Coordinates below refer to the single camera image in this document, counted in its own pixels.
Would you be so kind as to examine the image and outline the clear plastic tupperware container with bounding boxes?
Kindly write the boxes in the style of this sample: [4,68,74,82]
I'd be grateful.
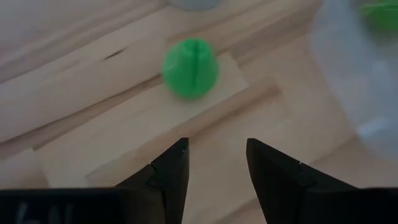
[307,0,398,159]

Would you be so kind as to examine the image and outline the light green toy lime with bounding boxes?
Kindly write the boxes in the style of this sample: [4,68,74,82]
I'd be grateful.
[359,0,398,30]

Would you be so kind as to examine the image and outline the white round plant pot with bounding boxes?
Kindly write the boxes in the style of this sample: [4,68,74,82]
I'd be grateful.
[167,0,222,12]

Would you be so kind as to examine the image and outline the green toy pear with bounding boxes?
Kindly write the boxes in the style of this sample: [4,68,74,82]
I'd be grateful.
[161,37,220,100]

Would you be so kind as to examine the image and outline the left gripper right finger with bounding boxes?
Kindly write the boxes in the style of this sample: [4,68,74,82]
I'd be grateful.
[246,138,361,224]

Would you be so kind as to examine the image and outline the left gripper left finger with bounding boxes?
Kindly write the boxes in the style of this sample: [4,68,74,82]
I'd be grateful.
[115,138,190,224]

